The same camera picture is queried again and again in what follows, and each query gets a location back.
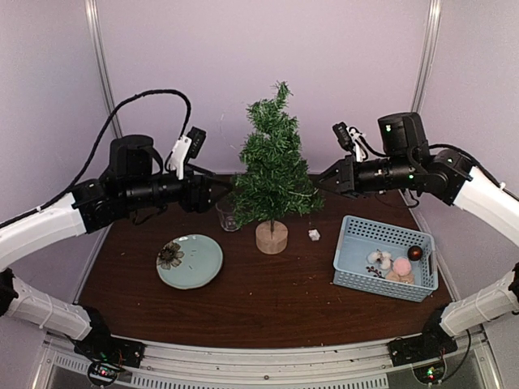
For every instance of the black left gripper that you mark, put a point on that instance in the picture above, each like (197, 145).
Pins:
(200, 203)

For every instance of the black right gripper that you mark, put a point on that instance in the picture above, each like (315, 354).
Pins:
(340, 168)

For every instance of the small green christmas tree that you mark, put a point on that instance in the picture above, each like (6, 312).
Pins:
(276, 180)

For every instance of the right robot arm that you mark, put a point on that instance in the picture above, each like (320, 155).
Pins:
(457, 179)

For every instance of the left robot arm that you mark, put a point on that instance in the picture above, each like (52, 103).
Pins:
(87, 208)

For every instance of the clear drinking glass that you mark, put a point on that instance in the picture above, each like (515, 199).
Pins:
(225, 212)

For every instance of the blue plastic basket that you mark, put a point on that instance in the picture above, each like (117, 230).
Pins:
(359, 237)

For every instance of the light green floral plate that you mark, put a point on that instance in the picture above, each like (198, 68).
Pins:
(189, 262)

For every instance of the white cotton flower ornament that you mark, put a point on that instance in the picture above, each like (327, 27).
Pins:
(382, 258)

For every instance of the dark red bauble ornament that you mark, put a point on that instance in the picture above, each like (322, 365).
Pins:
(414, 253)

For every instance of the pink pompom ornament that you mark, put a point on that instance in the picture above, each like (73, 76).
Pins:
(401, 266)

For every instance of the beige burlap bow ornament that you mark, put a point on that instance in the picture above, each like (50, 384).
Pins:
(405, 279)

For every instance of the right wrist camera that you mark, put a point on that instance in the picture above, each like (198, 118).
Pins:
(350, 140)

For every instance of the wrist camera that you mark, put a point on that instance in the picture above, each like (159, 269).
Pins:
(187, 147)
(350, 140)

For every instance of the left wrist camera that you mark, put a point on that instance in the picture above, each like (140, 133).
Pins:
(187, 147)

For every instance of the right aluminium frame post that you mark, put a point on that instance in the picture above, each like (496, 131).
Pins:
(431, 36)

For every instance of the aluminium frame post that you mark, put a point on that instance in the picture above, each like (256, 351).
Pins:
(94, 27)
(431, 36)

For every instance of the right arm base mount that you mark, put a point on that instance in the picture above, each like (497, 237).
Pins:
(425, 351)

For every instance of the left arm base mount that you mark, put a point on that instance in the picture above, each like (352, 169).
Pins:
(108, 355)

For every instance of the left aluminium frame post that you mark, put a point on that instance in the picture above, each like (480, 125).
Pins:
(94, 27)

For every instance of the front aluminium rail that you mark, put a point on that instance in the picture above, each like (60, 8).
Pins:
(361, 365)

